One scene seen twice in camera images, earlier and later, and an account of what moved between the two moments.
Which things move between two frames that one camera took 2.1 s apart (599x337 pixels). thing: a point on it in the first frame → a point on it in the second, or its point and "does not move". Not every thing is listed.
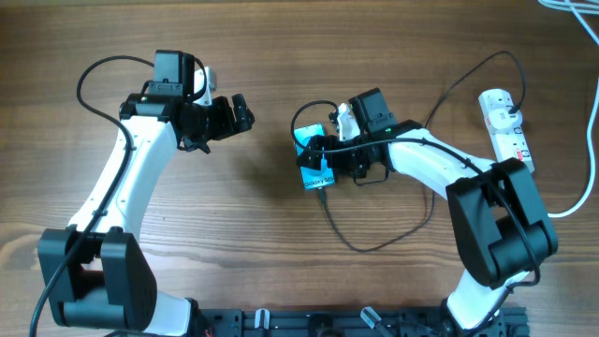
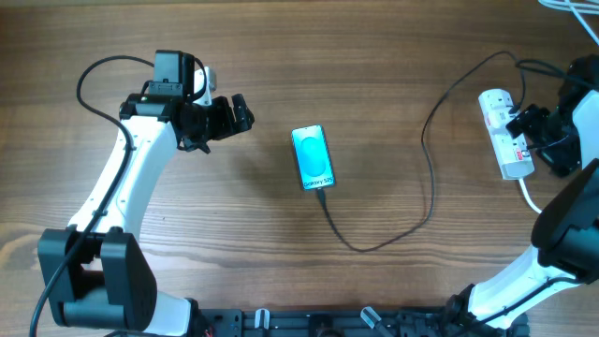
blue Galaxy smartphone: x=312 y=178 does not move
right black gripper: x=338 y=165 → x=564 y=159
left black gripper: x=226 y=124 does not move
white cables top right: x=577 y=7 does not move
